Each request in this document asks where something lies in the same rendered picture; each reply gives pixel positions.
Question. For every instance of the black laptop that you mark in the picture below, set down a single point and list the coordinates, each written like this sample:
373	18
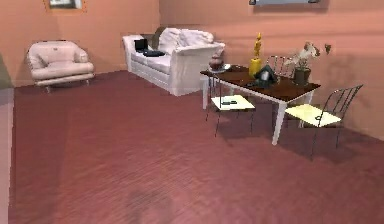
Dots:
146	48

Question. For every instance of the potted plant with white flowers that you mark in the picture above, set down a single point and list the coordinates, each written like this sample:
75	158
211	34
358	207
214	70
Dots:
301	66

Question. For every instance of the white sofa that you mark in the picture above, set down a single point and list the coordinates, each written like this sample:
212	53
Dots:
173	63

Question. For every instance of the framed picture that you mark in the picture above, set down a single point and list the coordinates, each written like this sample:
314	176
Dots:
65	4

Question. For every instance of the dark green house-shaped object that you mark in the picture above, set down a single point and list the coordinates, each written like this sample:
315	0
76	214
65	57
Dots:
265	76

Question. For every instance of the white armchair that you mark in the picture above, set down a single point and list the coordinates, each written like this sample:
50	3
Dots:
60	65

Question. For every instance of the grey window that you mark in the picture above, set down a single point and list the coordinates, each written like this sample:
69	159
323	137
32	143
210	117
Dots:
286	2

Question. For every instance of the small white round side table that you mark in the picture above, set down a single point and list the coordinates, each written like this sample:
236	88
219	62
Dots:
220	69

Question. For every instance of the brown cushion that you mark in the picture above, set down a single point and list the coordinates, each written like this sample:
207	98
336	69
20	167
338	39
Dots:
155	37

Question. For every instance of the black remote control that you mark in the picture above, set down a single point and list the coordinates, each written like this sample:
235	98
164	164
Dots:
229	102

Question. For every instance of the dark wood white-legged table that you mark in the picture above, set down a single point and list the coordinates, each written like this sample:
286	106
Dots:
270	87

